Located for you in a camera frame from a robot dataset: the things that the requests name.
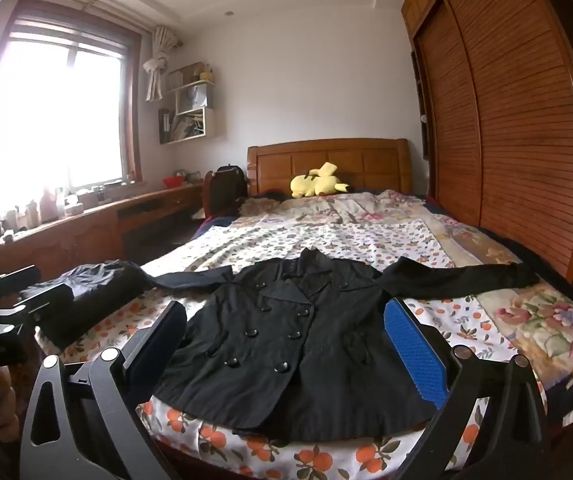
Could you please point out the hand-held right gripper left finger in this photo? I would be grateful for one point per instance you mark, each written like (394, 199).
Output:
(159, 345)

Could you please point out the red bowl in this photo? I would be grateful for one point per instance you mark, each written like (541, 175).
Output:
(174, 182)

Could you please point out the orange print bed sheet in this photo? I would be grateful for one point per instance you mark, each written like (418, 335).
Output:
(316, 460)

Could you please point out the black double-breasted coat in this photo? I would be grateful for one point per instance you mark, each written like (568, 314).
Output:
(276, 335)

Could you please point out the yellow plush toy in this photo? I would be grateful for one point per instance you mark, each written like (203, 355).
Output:
(316, 182)

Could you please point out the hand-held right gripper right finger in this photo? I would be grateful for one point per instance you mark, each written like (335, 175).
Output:
(414, 350)

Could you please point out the folded dark garment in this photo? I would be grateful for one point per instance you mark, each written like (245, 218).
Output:
(96, 290)

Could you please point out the wooden slatted wardrobe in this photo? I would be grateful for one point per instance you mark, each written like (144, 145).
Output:
(506, 125)

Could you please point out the white wall shelf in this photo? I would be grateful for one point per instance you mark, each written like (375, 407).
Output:
(191, 110)

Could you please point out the floral quilt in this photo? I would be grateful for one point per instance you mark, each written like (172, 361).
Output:
(531, 315)

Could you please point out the dark chair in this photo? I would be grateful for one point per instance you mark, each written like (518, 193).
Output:
(225, 192)

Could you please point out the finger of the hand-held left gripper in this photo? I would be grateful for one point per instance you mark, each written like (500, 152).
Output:
(9, 281)
(49, 300)

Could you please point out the long wooden desk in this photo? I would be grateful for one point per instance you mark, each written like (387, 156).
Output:
(86, 230)

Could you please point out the tied white curtain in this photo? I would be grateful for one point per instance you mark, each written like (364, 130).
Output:
(156, 67)

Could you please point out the window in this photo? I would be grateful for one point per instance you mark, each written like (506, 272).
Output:
(56, 110)

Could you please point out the wooden bed headboard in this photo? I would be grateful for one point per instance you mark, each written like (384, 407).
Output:
(271, 165)

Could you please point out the pink bottle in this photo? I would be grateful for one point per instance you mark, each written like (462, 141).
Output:
(49, 207)

